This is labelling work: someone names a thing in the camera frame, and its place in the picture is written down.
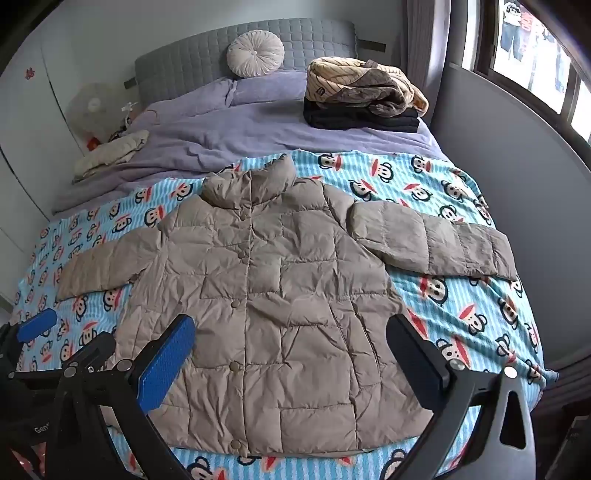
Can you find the crumpled cream cloth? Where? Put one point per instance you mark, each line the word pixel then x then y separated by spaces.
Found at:
pixel 113 152

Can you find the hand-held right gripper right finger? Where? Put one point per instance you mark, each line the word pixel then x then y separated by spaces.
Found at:
pixel 415 364

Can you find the dark framed window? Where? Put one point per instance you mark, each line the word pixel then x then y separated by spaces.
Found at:
pixel 531 55

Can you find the grey quilted headboard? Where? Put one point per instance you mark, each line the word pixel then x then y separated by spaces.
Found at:
pixel 184 60

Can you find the small white object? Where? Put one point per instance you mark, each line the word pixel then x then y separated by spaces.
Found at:
pixel 130 110

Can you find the white wardrobe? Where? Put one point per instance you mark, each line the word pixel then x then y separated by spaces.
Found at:
pixel 27 138

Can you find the beige puffer jacket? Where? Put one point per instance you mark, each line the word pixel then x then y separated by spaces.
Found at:
pixel 286 286

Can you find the purple duvet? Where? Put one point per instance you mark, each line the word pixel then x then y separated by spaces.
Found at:
pixel 221 138

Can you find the white electric fan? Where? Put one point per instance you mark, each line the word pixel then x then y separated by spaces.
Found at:
pixel 92 108

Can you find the round white cushion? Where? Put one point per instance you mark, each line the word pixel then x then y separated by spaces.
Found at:
pixel 255 54

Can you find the purple pillow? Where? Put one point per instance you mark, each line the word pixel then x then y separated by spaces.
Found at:
pixel 272 87

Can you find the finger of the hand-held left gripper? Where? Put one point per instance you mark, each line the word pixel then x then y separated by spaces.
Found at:
pixel 37 325
pixel 90 350

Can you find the red wardrobe sticker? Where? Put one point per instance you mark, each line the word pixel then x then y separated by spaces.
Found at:
pixel 30 74

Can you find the grey curtain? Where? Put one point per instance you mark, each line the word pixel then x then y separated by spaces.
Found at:
pixel 427 46

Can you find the striped beige garment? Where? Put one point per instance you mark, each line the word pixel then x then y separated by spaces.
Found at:
pixel 328 78

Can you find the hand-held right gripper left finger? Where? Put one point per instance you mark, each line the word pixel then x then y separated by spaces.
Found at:
pixel 168 360

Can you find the hanging blue jeans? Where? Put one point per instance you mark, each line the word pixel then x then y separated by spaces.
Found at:
pixel 511 39

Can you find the yellow cream garment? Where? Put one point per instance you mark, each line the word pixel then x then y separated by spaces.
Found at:
pixel 415 99

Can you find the blue monkey printed blanket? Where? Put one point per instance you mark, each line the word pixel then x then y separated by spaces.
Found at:
pixel 461 304

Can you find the grey furry garment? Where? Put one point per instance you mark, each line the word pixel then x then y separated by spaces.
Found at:
pixel 369 90

